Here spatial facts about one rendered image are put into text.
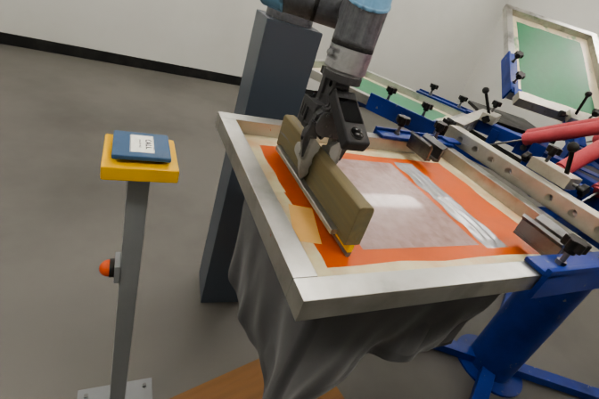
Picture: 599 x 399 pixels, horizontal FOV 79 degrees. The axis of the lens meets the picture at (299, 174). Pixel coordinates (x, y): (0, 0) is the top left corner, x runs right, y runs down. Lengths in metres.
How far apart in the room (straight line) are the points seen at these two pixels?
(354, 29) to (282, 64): 0.58
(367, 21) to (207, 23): 3.90
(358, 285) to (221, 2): 4.12
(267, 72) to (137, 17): 3.33
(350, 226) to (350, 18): 0.33
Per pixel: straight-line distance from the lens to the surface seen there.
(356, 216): 0.56
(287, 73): 1.19
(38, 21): 4.53
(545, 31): 2.79
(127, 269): 0.92
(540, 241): 0.92
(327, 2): 0.72
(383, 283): 0.55
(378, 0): 0.63
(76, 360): 1.59
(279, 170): 0.79
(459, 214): 0.93
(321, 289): 0.49
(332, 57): 0.64
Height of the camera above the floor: 1.32
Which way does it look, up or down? 27 degrees down
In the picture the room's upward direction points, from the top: 19 degrees clockwise
